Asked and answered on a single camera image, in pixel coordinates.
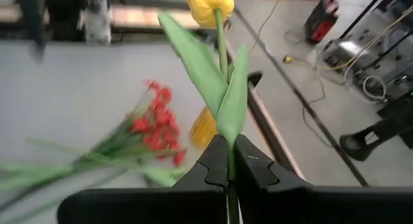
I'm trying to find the long yellow extension cable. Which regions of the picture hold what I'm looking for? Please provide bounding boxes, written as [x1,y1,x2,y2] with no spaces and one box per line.
[248,0,287,54]

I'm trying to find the yellow cable with plug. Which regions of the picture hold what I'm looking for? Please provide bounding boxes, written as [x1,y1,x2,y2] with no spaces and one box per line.
[282,10,413,72]

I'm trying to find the red artificial flower bunch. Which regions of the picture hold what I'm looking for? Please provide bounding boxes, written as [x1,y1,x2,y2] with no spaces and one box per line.
[0,78,188,224]

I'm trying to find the yellow ribbed glass vase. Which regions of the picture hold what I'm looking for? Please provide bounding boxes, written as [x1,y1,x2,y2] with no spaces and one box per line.
[188,106,220,150]

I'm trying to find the thin black floor cable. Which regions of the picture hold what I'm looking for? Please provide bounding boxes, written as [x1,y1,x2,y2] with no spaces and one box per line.
[301,68,335,149]

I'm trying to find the white coiled cable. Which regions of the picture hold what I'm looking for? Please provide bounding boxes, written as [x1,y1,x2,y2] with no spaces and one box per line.
[361,75,387,102]

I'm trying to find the black floor stand base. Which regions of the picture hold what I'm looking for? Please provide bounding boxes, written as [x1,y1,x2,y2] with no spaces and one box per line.
[339,112,413,162]

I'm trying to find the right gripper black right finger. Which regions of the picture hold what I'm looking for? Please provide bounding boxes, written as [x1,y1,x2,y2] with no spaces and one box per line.
[234,134,313,224]

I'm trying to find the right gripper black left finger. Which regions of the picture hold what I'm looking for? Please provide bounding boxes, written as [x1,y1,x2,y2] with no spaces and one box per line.
[167,135,229,224]

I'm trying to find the red and black box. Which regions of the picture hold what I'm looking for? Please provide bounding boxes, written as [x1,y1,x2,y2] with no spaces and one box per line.
[303,0,339,44]

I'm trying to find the grey table mat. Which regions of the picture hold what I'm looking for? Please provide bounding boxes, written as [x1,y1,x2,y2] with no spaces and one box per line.
[0,39,275,224]

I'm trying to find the yellow artificial tulip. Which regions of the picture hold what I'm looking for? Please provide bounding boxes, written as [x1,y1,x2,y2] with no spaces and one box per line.
[157,0,251,224]

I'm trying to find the metal equipment rack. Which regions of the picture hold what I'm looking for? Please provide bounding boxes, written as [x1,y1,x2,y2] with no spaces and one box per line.
[322,0,413,104]

